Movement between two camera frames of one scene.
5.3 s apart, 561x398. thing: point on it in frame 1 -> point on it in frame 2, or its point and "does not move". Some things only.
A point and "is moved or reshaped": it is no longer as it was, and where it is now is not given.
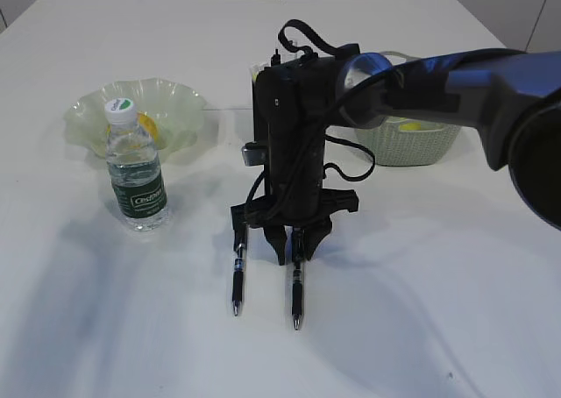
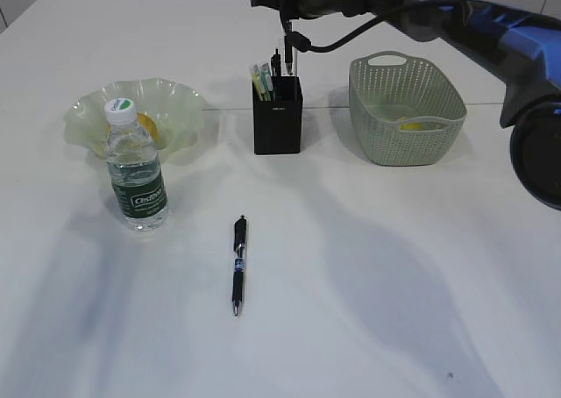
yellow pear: [146, 124] does not move
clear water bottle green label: [134, 168] does not move
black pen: [275, 60] does not move
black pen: [298, 246] is moved or reshaped
